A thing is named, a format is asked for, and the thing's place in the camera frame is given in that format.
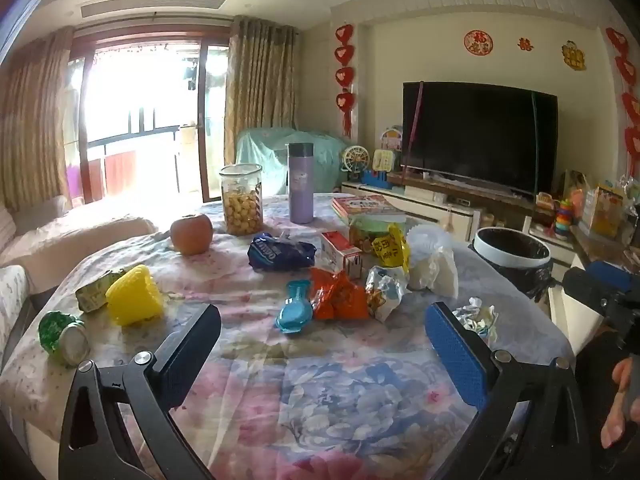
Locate pink toy house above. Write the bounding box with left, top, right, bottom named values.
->
left=381, top=126, right=404, bottom=153

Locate red heart garland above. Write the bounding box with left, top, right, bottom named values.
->
left=606, top=27, right=640, bottom=176
left=334, top=24, right=356, bottom=138

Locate silver snack wrapper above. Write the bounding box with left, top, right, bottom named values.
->
left=365, top=265, right=408, bottom=323

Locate clear jar of snack balls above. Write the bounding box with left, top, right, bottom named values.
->
left=220, top=163, right=264, bottom=236

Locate yellow cartoon wall sticker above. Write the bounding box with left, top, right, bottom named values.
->
left=561, top=40, right=587, bottom=71

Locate black flat television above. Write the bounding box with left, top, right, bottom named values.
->
left=401, top=81, right=559, bottom=196

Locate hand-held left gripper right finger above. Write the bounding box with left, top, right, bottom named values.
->
left=425, top=302, right=591, bottom=480

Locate beige patterned curtain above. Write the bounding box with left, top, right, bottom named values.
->
left=0, top=27, right=76, bottom=211
left=224, top=16, right=298, bottom=166

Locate red apple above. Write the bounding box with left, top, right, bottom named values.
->
left=170, top=213, right=213, bottom=256

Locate round red wall sticker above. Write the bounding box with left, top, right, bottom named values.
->
left=463, top=30, right=490, bottom=56

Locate yellow toy box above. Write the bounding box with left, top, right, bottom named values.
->
left=582, top=182, right=626, bottom=238

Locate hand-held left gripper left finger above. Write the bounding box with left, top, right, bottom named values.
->
left=59, top=303, right=222, bottom=480

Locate orange snack wrapper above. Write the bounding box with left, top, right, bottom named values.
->
left=309, top=267, right=372, bottom=322

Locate rainbow stacking ring toy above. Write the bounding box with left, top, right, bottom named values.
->
left=552, top=199, right=576, bottom=240

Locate teal covered armchair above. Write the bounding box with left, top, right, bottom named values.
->
left=235, top=127, right=351, bottom=196

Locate red white drink carton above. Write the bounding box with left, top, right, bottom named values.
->
left=320, top=230, right=363, bottom=281

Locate marble side counter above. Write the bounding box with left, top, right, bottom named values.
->
left=570, top=225, right=640, bottom=273

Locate white rim trash bin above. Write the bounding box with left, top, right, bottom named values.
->
left=467, top=227, right=553, bottom=301

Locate blue cookie wrapper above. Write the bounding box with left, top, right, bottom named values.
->
left=248, top=233, right=317, bottom=273

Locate beige sofa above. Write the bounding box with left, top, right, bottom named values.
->
left=0, top=195, right=158, bottom=361

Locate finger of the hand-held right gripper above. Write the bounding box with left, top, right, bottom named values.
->
left=585, top=260, right=635, bottom=293
left=562, top=267, right=610, bottom=322

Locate flattened green yellow carton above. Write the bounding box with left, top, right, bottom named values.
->
left=75, top=266, right=133, bottom=314

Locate person's right hand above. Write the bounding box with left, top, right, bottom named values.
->
left=600, top=357, right=636, bottom=450

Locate yellow snack wrapper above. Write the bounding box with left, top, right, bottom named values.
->
left=372, top=223, right=412, bottom=273

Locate crumpled foil wrapper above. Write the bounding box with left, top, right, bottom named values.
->
left=452, top=297, right=500, bottom=346

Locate green drink carton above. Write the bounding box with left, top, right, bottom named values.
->
left=348, top=214, right=401, bottom=256

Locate white plastic bag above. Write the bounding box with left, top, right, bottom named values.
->
left=406, top=225, right=460, bottom=297

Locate teal plastic scoop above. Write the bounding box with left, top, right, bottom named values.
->
left=275, top=280, right=315, bottom=333

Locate purple thermos bottle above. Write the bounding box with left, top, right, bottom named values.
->
left=286, top=142, right=315, bottom=224

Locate pink stick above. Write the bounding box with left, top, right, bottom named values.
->
left=409, top=82, right=426, bottom=163

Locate ceiling air vent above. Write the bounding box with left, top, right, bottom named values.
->
left=80, top=0, right=226, bottom=18

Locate balcony sliding door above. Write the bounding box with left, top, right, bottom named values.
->
left=75, top=30, right=231, bottom=201

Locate toy ferris wheel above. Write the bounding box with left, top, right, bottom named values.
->
left=340, top=145, right=370, bottom=181

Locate green drink can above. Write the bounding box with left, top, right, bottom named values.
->
left=38, top=311, right=91, bottom=366

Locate white television cabinet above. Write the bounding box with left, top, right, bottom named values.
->
left=340, top=172, right=576, bottom=266

